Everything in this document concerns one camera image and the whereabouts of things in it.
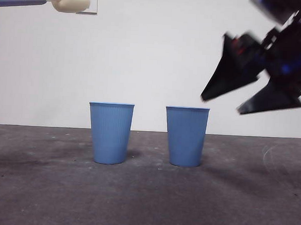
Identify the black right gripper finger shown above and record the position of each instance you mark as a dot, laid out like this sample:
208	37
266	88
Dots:
230	76
274	101

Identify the blue ribbed plastic cup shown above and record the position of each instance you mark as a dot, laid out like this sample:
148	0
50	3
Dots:
110	135
186	139

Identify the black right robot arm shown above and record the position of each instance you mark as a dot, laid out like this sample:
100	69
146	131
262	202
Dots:
290	49

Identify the white wall power socket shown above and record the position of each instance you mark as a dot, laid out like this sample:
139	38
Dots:
94	3

